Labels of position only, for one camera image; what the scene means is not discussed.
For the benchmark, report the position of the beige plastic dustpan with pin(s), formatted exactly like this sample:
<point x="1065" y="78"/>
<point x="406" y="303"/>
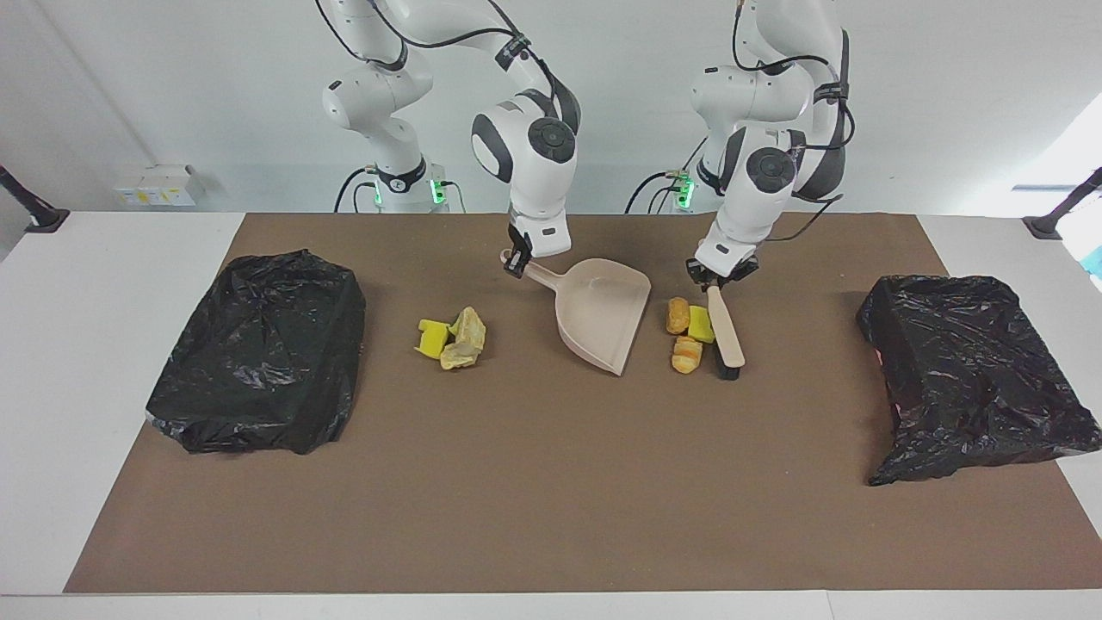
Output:
<point x="603" y="319"/>

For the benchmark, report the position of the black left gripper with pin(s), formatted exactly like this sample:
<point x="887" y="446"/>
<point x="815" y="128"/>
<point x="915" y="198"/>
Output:
<point x="723" y="273"/>

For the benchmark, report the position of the brown table mat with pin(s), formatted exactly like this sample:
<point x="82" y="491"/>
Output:
<point x="516" y="517"/>

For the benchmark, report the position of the teal object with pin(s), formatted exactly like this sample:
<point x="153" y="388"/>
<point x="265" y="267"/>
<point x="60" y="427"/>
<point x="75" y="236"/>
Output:
<point x="1093" y="261"/>

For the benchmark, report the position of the right black trash bag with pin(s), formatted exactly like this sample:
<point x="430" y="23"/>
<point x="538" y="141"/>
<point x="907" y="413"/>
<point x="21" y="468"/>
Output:
<point x="258" y="362"/>

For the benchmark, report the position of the white wall socket box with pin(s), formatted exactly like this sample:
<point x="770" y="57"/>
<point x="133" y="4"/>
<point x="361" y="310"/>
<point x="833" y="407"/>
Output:
<point x="155" y="185"/>

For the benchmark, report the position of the black clamp stand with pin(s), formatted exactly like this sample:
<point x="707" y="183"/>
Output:
<point x="1050" y="224"/>
<point x="39" y="215"/>

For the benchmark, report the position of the pale crusty bread piece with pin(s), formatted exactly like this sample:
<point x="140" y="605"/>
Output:
<point x="465" y="337"/>

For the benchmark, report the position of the beige brush black bristles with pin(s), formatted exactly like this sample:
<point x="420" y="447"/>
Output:
<point x="727" y="331"/>

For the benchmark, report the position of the left black trash bag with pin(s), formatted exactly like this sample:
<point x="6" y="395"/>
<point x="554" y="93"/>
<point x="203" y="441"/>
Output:
<point x="973" y="379"/>

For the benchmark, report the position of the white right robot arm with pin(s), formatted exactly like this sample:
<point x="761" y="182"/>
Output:
<point x="525" y="146"/>

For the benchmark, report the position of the yellow notched sponge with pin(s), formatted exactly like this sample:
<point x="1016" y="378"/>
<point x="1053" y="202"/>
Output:
<point x="430" y="340"/>

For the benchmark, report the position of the croissant shaped bread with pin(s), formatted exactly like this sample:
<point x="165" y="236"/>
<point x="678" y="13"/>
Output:
<point x="686" y="354"/>

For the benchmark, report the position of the brown bread roll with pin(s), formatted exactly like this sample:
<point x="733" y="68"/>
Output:
<point x="677" y="316"/>

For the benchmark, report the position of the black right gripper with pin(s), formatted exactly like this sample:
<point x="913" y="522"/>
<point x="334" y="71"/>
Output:
<point x="519" y="245"/>

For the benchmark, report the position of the yellow sponge green backing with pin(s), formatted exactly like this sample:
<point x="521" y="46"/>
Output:
<point x="702" y="325"/>

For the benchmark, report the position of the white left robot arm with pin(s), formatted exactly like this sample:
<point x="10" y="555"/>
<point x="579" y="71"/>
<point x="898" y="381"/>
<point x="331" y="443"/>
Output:
<point x="758" y="189"/>

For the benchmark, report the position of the black trash bag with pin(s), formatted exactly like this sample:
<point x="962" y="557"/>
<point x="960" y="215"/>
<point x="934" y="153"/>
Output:
<point x="973" y="379"/>
<point x="258" y="362"/>

